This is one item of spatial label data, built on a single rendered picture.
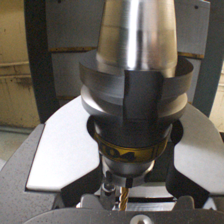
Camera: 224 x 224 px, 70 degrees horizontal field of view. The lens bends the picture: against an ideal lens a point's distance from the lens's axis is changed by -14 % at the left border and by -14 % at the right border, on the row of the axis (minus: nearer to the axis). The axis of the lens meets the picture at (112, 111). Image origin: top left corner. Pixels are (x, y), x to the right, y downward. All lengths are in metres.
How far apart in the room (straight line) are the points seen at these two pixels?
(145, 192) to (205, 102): 0.39
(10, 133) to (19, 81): 0.42
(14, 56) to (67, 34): 0.64
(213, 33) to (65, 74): 0.50
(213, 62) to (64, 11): 0.50
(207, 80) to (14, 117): 1.20
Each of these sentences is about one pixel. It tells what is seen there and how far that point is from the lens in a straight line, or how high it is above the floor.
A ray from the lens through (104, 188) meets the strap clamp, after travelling 0.41.
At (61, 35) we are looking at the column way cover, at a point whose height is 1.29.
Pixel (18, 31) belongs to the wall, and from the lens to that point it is 1.10.
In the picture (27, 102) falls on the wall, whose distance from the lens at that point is 1.23.
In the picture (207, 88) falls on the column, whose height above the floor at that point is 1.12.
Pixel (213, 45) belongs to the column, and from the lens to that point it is 0.65.
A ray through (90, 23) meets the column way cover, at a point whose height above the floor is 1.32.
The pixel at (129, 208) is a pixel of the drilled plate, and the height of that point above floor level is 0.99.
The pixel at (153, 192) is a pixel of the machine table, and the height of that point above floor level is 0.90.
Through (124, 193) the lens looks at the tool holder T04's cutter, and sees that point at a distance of 0.18.
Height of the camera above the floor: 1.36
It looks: 31 degrees down
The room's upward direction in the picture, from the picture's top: 1 degrees clockwise
